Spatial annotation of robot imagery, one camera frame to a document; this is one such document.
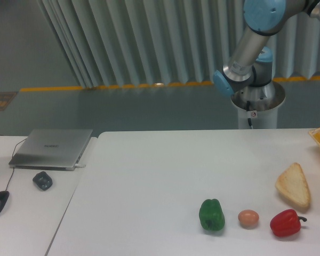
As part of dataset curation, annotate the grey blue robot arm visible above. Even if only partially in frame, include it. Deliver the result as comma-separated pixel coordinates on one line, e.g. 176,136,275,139
213,1,320,97

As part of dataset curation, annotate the green bell pepper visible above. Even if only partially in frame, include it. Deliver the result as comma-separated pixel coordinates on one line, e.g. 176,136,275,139
198,199,225,231

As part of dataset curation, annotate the red bell pepper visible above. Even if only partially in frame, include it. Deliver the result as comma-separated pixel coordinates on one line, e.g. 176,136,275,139
270,209,307,237

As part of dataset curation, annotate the folded white partition screen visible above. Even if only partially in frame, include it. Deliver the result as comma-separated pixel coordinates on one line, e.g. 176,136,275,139
36,0,320,89

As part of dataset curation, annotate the silver closed laptop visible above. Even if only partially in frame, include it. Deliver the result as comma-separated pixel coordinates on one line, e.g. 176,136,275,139
9,129,92,171

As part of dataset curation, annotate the brown egg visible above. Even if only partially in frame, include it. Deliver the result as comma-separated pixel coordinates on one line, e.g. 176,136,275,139
238,210,259,228

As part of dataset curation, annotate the black power adapter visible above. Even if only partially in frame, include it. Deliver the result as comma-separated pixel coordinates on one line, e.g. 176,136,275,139
33,171,53,191

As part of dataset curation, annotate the triangular toast slice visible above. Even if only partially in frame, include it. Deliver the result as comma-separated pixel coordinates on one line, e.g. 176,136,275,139
275,162,311,209

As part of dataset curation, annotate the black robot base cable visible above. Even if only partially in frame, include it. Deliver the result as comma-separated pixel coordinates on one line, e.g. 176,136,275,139
246,100,254,130

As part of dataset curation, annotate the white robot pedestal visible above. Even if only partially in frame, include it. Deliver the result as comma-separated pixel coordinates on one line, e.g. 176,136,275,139
231,81,285,130

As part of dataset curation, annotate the black mouse cable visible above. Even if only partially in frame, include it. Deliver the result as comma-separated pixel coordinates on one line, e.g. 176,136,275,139
0,134,29,192

